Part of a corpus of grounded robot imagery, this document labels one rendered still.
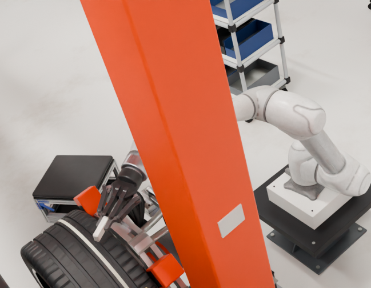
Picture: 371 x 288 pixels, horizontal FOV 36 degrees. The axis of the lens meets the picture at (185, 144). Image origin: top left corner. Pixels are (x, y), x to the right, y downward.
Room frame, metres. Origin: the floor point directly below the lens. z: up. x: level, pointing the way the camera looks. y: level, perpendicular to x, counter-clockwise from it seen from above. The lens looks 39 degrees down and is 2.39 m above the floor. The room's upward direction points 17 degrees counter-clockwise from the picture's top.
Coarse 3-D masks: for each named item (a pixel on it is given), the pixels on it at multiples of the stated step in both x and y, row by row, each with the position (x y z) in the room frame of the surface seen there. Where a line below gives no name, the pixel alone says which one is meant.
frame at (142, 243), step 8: (104, 208) 1.39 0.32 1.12; (96, 216) 1.37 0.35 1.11; (112, 224) 1.31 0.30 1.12; (128, 224) 1.29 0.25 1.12; (112, 232) 1.30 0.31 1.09; (120, 232) 1.26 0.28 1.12; (136, 232) 1.24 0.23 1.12; (144, 232) 1.23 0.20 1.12; (120, 240) 1.27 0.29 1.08; (128, 240) 1.22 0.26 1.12; (136, 240) 1.21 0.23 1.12; (144, 240) 1.20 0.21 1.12; (152, 240) 1.20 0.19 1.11; (136, 248) 1.18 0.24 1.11; (144, 248) 1.18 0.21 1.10; (152, 248) 1.18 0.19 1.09; (136, 256) 1.19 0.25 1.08; (144, 256) 1.16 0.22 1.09; (160, 256) 1.16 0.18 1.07; (144, 264) 1.16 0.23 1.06; (152, 264) 1.15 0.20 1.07; (176, 280) 1.11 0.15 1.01
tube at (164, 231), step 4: (164, 228) 1.33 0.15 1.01; (156, 232) 1.32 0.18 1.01; (160, 232) 1.31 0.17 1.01; (164, 232) 1.31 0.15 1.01; (168, 232) 1.32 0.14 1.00; (152, 236) 1.31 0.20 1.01; (156, 236) 1.30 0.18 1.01; (160, 236) 1.31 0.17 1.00; (156, 240) 1.30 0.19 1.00; (148, 252) 1.27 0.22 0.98
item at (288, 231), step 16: (272, 176) 2.14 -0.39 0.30; (256, 192) 2.06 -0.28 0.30; (368, 192) 1.83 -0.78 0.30; (272, 208) 1.92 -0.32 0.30; (352, 208) 1.77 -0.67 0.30; (368, 208) 1.76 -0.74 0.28; (272, 224) 1.83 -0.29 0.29; (288, 224) 1.79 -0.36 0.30; (304, 224) 1.76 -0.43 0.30; (336, 224) 1.71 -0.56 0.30; (352, 224) 1.71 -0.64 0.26; (272, 240) 1.96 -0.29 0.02; (288, 240) 1.93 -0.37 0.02; (304, 240) 1.67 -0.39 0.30; (320, 240) 1.65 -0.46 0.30; (336, 240) 1.82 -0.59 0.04; (352, 240) 1.81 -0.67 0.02; (304, 256) 1.80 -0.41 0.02; (320, 256) 1.77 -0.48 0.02; (336, 256) 1.74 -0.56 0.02; (320, 272) 1.68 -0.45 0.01
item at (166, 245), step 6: (168, 234) 1.39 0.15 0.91; (162, 240) 1.36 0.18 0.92; (168, 240) 1.36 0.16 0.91; (162, 246) 1.34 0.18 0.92; (168, 246) 1.33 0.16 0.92; (174, 246) 1.33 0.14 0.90; (162, 252) 1.31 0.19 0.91; (168, 252) 1.31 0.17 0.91; (174, 252) 1.31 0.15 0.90; (150, 258) 1.30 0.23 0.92; (180, 264) 1.29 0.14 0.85
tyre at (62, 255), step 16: (64, 224) 1.33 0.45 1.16; (80, 224) 1.30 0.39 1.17; (48, 240) 1.28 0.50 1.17; (64, 240) 1.24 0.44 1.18; (80, 240) 1.22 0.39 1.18; (112, 240) 1.19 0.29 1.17; (32, 256) 1.23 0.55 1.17; (48, 256) 1.20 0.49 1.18; (64, 256) 1.18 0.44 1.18; (80, 256) 1.16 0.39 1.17; (96, 256) 1.15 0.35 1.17; (112, 256) 1.14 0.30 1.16; (128, 256) 1.14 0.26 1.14; (32, 272) 1.36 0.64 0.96; (48, 272) 1.14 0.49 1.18; (64, 272) 1.13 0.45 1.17; (80, 272) 1.11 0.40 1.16; (96, 272) 1.10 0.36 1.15; (128, 272) 1.09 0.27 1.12; (144, 272) 1.10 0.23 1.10
